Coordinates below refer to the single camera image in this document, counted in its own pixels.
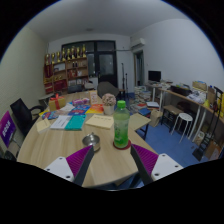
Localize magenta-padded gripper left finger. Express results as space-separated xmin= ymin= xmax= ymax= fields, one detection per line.
xmin=43 ymin=144 xmax=95 ymax=187

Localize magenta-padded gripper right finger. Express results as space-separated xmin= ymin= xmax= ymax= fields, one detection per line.
xmin=129 ymin=143 xmax=184 ymax=186

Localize green-capped drink bottle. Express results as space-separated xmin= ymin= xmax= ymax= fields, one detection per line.
xmin=112 ymin=99 xmax=131 ymax=149

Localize flat round red coaster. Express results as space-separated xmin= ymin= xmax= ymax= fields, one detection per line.
xmin=112 ymin=139 xmax=132 ymax=151

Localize small metal cup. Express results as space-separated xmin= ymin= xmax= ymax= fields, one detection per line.
xmin=81 ymin=132 xmax=102 ymax=153

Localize teal book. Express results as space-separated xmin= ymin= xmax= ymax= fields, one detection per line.
xmin=64 ymin=114 xmax=87 ymax=131

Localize white printed sheet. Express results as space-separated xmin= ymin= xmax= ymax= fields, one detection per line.
xmin=49 ymin=114 xmax=73 ymax=130

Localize tan paper envelope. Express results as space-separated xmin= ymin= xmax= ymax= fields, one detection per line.
xmin=85 ymin=113 xmax=115 ymax=130

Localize pale yellow notebook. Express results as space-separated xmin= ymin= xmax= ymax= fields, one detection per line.
xmin=35 ymin=118 xmax=52 ymax=134

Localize blue patterned book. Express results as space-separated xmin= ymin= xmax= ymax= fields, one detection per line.
xmin=68 ymin=104 xmax=92 ymax=117

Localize orange book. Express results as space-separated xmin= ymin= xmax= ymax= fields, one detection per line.
xmin=85 ymin=103 xmax=105 ymax=115

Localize white round stool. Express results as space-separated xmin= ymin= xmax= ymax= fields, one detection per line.
xmin=170 ymin=112 xmax=194 ymax=136

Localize pink flat box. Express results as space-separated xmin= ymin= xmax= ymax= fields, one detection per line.
xmin=72 ymin=97 xmax=90 ymax=107

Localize yellow gift box red ribbon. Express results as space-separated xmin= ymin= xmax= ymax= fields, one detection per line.
xmin=48 ymin=93 xmax=67 ymax=112

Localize small tan carton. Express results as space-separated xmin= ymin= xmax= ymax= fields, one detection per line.
xmin=89 ymin=90 xmax=99 ymax=106

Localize potted pink flowers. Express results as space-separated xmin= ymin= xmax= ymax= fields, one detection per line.
xmin=101 ymin=92 xmax=117 ymax=116

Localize black office chair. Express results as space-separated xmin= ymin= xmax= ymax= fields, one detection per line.
xmin=9 ymin=97 xmax=44 ymax=138

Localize long wooden side desk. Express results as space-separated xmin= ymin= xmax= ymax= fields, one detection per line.
xmin=145 ymin=81 xmax=224 ymax=141

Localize grey padded chair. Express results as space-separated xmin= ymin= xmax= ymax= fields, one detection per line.
xmin=96 ymin=81 xmax=120 ymax=99

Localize purple sign board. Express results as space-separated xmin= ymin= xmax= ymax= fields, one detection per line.
xmin=0 ymin=110 xmax=17 ymax=149

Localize black computer monitor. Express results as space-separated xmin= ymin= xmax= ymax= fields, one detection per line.
xmin=148 ymin=70 xmax=162 ymax=83

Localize wooden shelf unit with trophies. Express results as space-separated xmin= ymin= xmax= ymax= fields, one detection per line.
xmin=43 ymin=44 xmax=90 ymax=95

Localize dark glass door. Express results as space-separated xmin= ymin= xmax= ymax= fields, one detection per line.
xmin=61 ymin=40 xmax=118 ymax=88

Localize white wall air conditioner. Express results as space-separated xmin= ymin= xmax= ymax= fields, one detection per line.
xmin=130 ymin=37 xmax=147 ymax=49

